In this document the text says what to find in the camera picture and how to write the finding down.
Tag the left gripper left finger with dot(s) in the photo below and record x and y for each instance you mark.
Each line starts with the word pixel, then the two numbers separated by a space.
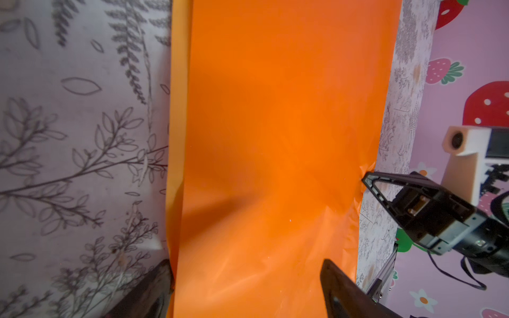
pixel 150 298

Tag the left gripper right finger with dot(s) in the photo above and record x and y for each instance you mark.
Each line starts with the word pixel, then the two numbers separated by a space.
pixel 344 299

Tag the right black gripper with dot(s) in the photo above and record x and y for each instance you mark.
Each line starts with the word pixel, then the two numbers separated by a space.
pixel 438 221

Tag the orange wrapping paper sheet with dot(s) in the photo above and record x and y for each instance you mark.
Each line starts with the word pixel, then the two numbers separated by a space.
pixel 276 109

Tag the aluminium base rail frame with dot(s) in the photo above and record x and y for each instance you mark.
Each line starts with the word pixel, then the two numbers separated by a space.
pixel 383 280

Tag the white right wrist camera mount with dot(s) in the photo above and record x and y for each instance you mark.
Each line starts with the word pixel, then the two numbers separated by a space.
pixel 471 151

